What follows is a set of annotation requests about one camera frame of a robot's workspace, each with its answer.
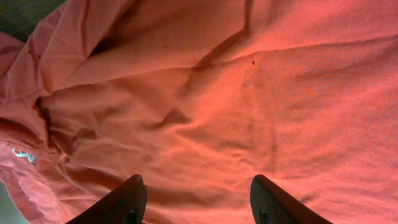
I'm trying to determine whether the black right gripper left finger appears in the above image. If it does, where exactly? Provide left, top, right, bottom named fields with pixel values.
left=67, top=174, right=148, bottom=224

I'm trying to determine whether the orange t-shirt with white print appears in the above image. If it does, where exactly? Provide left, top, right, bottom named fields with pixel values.
left=1, top=0, right=397, bottom=223

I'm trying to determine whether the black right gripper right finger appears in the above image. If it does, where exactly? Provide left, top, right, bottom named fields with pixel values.
left=250, top=174, right=331, bottom=224

